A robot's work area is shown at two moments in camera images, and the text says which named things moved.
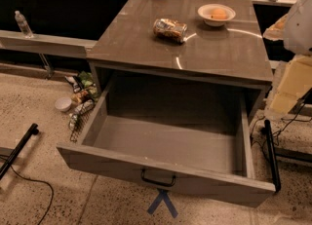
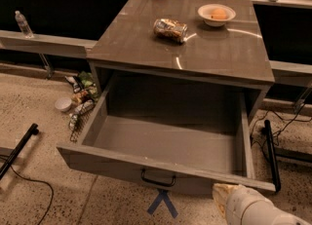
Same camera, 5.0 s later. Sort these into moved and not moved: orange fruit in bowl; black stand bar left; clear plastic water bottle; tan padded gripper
Moved: tan padded gripper
Not moved: clear plastic water bottle; orange fruit in bowl; black stand bar left
